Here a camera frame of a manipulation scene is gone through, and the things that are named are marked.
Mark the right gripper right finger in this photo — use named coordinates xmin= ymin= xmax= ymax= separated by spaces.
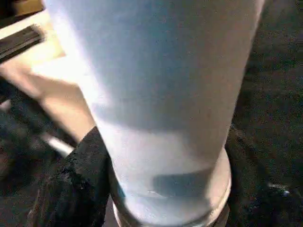
xmin=220 ymin=125 xmax=303 ymax=227

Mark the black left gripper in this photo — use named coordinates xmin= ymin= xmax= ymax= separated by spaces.
xmin=0 ymin=24 xmax=46 ymax=64

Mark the white plastic table top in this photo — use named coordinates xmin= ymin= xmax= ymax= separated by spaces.
xmin=0 ymin=9 xmax=98 ymax=157

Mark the black plastic mat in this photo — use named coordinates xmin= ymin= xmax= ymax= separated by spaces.
xmin=0 ymin=0 xmax=303 ymax=227

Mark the white plastic table leg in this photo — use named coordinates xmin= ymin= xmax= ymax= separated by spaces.
xmin=42 ymin=0 xmax=267 ymax=227

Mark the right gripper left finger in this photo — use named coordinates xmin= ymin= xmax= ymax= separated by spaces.
xmin=26 ymin=127 xmax=116 ymax=227

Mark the yellow box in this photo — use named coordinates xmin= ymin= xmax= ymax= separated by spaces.
xmin=12 ymin=0 xmax=44 ymax=16

